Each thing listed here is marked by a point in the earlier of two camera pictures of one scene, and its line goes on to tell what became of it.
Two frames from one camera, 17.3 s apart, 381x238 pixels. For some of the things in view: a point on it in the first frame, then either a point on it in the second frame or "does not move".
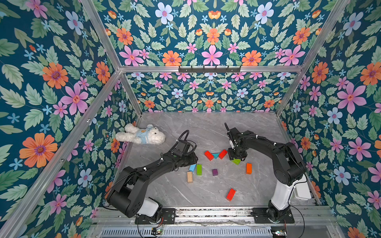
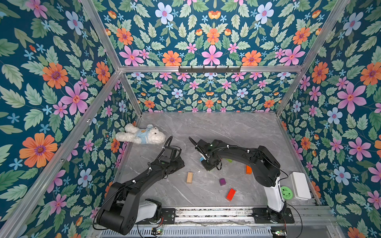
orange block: (249, 168) does not move
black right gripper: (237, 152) to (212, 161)
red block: (231, 194) does not move
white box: (301, 190) does not move
